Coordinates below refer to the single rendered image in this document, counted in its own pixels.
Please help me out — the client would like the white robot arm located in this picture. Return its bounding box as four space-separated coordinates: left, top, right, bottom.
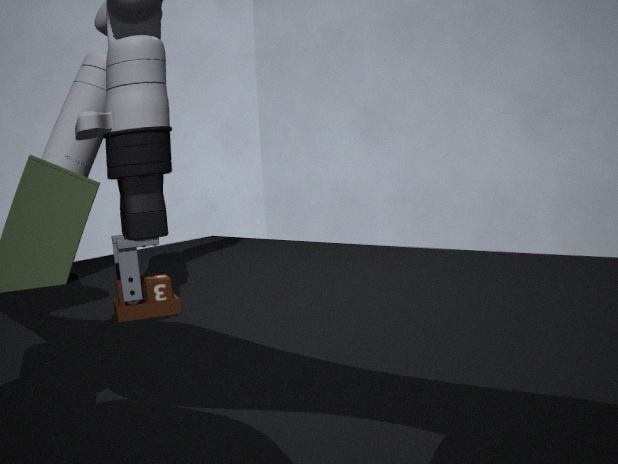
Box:
41 0 166 178

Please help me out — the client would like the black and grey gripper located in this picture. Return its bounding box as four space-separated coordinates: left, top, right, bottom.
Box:
75 82 172 302

